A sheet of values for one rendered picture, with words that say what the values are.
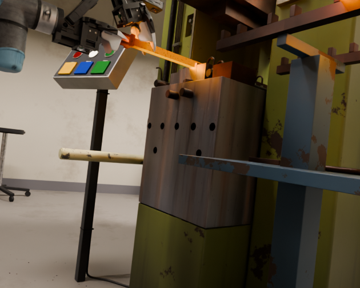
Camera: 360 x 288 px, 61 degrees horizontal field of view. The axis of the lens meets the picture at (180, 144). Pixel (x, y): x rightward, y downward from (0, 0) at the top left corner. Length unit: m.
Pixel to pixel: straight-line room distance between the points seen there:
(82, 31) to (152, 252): 0.75
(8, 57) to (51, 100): 3.30
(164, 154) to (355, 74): 0.63
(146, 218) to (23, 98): 3.18
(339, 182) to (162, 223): 0.74
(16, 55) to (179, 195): 0.60
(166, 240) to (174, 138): 0.34
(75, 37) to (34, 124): 3.24
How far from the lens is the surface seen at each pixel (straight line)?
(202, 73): 1.07
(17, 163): 4.13
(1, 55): 0.84
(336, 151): 0.91
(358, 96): 0.98
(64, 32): 0.90
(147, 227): 1.15
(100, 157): 1.31
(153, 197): 1.12
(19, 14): 0.87
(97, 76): 1.39
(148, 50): 1.01
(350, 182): 0.43
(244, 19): 1.32
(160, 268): 1.11
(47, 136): 4.10
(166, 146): 1.06
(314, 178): 0.45
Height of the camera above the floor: 0.69
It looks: 1 degrees up
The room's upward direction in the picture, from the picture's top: 6 degrees clockwise
